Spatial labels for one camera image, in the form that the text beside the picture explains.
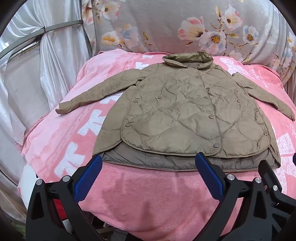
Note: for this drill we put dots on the pink fleece blanket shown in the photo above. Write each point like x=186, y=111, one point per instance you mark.
x=150, y=197

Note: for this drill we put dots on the grey floral quilt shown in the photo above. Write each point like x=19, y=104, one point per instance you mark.
x=166, y=27

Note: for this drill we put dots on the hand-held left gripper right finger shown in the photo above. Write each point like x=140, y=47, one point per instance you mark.
x=209, y=176

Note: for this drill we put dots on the white satin curtain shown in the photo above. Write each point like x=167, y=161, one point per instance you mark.
x=60, y=64

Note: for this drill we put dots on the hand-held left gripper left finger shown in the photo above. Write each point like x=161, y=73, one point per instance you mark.
x=89, y=176

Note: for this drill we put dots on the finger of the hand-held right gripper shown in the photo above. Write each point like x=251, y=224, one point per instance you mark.
x=272, y=180

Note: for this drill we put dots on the grey curved metal rod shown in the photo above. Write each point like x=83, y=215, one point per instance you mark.
x=62, y=26

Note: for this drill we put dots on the khaki quilted jacket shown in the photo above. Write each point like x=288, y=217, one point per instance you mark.
x=173, y=111

